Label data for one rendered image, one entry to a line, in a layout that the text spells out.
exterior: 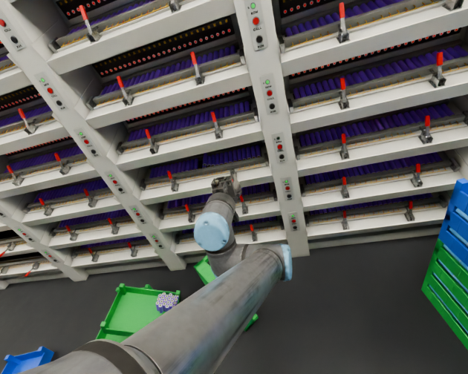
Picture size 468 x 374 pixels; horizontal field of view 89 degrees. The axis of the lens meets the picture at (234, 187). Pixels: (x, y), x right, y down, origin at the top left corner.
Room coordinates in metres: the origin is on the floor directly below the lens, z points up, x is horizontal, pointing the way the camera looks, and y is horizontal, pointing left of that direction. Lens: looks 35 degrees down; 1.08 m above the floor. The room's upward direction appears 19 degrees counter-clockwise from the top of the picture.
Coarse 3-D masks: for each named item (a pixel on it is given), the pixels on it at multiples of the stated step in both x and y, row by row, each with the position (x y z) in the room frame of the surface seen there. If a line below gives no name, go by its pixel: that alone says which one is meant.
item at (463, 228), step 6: (450, 204) 0.42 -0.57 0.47; (450, 210) 0.42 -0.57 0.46; (450, 216) 0.41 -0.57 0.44; (456, 216) 0.39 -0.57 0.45; (450, 222) 0.40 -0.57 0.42; (456, 222) 0.39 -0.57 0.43; (462, 222) 0.37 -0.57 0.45; (456, 228) 0.38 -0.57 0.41; (462, 228) 0.37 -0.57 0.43; (462, 234) 0.36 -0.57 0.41
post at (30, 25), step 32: (0, 0) 0.93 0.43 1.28; (32, 0) 1.03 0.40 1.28; (0, 32) 0.95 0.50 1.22; (32, 32) 0.96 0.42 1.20; (32, 64) 0.94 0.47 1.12; (64, 96) 0.94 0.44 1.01; (96, 128) 0.96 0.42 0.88; (96, 160) 0.95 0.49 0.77; (128, 192) 0.94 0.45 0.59; (160, 256) 0.96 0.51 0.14
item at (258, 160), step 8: (248, 160) 0.86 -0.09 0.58; (256, 160) 0.84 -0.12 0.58; (264, 160) 0.84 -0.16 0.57; (200, 168) 0.93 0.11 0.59; (208, 168) 0.91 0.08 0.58; (216, 168) 0.89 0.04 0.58; (224, 168) 0.88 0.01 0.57; (168, 176) 0.97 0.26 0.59; (176, 176) 0.95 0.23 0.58; (184, 176) 0.94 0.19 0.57; (192, 176) 0.93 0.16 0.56; (160, 184) 0.96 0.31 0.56
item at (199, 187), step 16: (144, 176) 1.05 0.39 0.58; (224, 176) 0.86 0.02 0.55; (240, 176) 0.83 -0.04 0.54; (256, 176) 0.80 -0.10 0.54; (272, 176) 0.77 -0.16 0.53; (144, 192) 0.96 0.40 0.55; (160, 192) 0.92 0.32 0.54; (176, 192) 0.89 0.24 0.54; (192, 192) 0.87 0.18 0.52; (208, 192) 0.86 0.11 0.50
